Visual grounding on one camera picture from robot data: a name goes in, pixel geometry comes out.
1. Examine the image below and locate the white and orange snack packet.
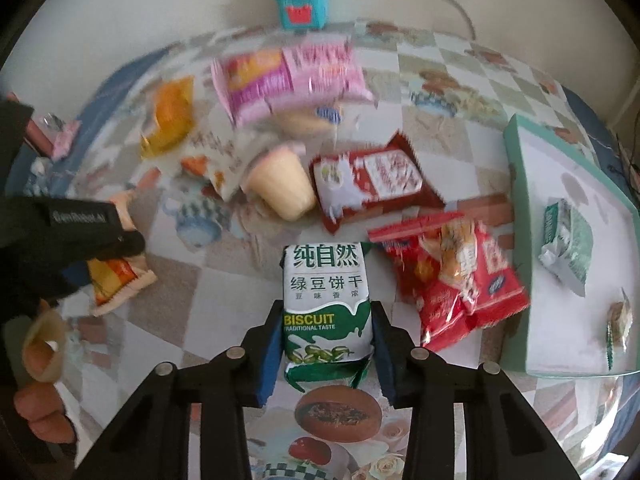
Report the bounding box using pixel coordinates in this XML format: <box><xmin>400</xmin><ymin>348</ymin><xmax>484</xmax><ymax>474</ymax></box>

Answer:
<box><xmin>180</xmin><ymin>127</ymin><xmax>266</xmax><ymax>203</ymax></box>

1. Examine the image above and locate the pink snack packet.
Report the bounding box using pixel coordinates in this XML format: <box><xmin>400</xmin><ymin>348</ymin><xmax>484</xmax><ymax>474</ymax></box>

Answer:
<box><xmin>210</xmin><ymin>42</ymin><xmax>376</xmax><ymax>128</ymax></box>

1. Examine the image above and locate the small wrapped candy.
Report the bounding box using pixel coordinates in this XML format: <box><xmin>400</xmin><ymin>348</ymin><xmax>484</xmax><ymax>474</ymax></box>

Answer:
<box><xmin>606</xmin><ymin>289</ymin><xmax>633</xmax><ymax>371</ymax></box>

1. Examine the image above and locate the white power cable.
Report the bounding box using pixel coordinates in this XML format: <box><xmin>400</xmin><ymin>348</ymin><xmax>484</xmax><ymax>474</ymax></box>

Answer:
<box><xmin>345</xmin><ymin>0</ymin><xmax>476</xmax><ymax>41</ymax></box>

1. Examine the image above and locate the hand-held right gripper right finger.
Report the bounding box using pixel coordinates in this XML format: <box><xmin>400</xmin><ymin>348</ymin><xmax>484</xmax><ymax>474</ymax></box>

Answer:
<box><xmin>367</xmin><ymin>300</ymin><xmax>581</xmax><ymax>480</ymax></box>

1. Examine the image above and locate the teal shallow tray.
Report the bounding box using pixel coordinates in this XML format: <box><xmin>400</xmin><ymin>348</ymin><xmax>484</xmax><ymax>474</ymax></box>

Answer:
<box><xmin>502</xmin><ymin>114</ymin><xmax>640</xmax><ymax>378</ymax></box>

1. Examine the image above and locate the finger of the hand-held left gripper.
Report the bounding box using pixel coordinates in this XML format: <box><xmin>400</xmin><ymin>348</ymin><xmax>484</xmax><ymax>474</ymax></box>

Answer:
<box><xmin>60</xmin><ymin>229</ymin><xmax>147</xmax><ymax>293</ymax></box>

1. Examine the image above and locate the orange and cream snack packet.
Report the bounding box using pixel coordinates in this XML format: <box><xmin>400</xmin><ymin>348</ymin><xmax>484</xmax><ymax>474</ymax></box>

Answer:
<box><xmin>85</xmin><ymin>252</ymin><xmax>158</xmax><ymax>317</ymax></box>

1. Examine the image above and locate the cream pudding cup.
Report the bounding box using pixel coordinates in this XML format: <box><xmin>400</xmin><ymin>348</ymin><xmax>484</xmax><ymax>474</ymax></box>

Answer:
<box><xmin>241</xmin><ymin>142</ymin><xmax>318</xmax><ymax>221</ymax></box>

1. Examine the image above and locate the person's left hand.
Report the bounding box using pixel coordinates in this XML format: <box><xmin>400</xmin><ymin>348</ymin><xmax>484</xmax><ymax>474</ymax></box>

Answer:
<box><xmin>12</xmin><ymin>300</ymin><xmax>76</xmax><ymax>443</ymax></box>

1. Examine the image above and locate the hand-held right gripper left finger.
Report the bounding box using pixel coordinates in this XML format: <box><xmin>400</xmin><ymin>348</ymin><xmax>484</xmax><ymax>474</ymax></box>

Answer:
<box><xmin>65</xmin><ymin>300</ymin><xmax>286</xmax><ymax>480</ymax></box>

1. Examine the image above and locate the small pink packet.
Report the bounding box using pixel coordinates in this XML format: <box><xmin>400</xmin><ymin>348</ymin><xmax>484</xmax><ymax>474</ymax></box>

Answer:
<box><xmin>50</xmin><ymin>120</ymin><xmax>81</xmax><ymax>158</ymax></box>

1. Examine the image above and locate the small green biscuit packet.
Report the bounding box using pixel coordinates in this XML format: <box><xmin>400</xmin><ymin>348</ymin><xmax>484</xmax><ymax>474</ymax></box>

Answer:
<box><xmin>539</xmin><ymin>199</ymin><xmax>593</xmax><ymax>296</ymax></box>

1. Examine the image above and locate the red snack packet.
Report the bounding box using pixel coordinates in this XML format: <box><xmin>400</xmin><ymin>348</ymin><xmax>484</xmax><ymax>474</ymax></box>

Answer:
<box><xmin>412</xmin><ymin>260</ymin><xmax>531</xmax><ymax>353</ymax></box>
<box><xmin>367</xmin><ymin>212</ymin><xmax>516</xmax><ymax>301</ymax></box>

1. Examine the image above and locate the teal tin box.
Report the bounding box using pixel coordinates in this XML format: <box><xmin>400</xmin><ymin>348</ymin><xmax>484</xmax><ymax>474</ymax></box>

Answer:
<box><xmin>272</xmin><ymin>0</ymin><xmax>333</xmax><ymax>31</ymax></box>

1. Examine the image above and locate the checkered printed tablecloth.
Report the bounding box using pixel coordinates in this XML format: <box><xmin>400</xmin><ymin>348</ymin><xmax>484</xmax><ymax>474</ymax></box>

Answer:
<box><xmin>0</xmin><ymin>25</ymin><xmax>640</xmax><ymax>480</ymax></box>

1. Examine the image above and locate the yellow translucent snack packet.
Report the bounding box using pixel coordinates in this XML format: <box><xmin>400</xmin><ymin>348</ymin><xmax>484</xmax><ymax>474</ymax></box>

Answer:
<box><xmin>140</xmin><ymin>77</ymin><xmax>196</xmax><ymax>158</ymax></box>

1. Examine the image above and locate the red and white biscuit packet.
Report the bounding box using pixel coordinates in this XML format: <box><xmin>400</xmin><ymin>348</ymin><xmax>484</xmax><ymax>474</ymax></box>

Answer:
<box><xmin>309</xmin><ymin>132</ymin><xmax>446</xmax><ymax>235</ymax></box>

